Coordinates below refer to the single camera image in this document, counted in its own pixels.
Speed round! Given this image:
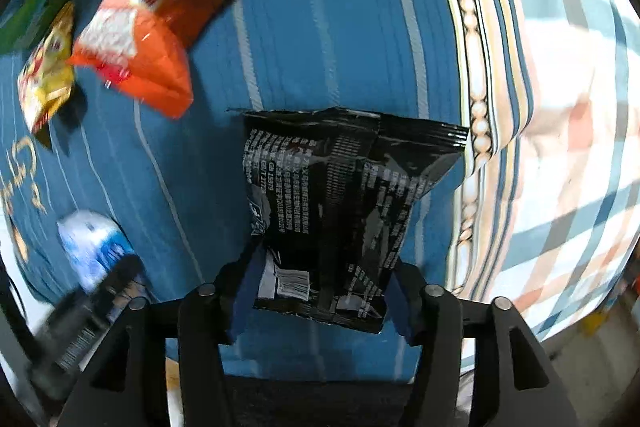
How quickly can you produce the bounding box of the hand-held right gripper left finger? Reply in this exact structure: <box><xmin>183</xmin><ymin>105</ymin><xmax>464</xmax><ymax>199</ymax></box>
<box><xmin>59</xmin><ymin>238</ymin><xmax>266</xmax><ymax>427</ymax></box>

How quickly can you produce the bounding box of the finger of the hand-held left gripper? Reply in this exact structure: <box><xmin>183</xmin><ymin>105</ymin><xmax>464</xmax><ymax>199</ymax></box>
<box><xmin>30</xmin><ymin>254</ymin><xmax>146</xmax><ymax>400</ymax></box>

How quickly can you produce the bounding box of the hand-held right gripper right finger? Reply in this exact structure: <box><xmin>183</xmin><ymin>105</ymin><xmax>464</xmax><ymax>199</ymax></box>
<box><xmin>384</xmin><ymin>260</ymin><xmax>581</xmax><ymax>427</ymax></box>

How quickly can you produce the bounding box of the blue and white packet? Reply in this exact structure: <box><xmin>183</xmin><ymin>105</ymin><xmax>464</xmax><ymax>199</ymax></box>
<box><xmin>56</xmin><ymin>210</ymin><xmax>138</xmax><ymax>295</ymax></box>

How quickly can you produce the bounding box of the black snack packet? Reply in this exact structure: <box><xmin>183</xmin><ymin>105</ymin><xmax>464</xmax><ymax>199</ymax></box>
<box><xmin>227</xmin><ymin>107</ymin><xmax>470</xmax><ymax>334</ymax></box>

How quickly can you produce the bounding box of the yellow snack bag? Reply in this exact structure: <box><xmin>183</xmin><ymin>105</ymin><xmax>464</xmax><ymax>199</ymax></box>
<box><xmin>17</xmin><ymin>2</ymin><xmax>77</xmax><ymax>134</ymax></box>

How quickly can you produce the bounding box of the checked pastel blanket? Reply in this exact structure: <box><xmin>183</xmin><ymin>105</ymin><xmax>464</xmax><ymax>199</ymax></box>
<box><xmin>440</xmin><ymin>0</ymin><xmax>640</xmax><ymax>343</ymax></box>

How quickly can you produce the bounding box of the blue striped bed sheet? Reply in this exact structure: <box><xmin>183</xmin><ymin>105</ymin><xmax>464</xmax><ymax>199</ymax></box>
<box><xmin>0</xmin><ymin>0</ymin><xmax>531</xmax><ymax>383</ymax></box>

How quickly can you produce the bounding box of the orange snack bag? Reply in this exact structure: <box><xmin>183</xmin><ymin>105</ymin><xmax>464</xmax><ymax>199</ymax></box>
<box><xmin>67</xmin><ymin>0</ymin><xmax>297</xmax><ymax>120</ymax></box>

